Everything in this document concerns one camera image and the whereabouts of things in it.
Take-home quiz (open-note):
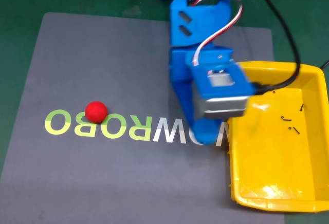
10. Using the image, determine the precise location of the red ball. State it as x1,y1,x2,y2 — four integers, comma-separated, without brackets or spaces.
84,101,108,124

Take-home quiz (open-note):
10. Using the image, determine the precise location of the yellow plastic bin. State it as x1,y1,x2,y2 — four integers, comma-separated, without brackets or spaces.
225,60,329,213

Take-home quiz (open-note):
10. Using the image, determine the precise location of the grey mat with NOWROBO print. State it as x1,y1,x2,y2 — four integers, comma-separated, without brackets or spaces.
0,12,285,224

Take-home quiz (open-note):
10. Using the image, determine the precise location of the silver camera in blue mount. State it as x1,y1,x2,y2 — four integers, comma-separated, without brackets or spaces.
189,58,258,120

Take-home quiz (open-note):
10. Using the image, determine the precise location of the white red black servo wire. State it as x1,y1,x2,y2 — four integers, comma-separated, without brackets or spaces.
188,0,244,67

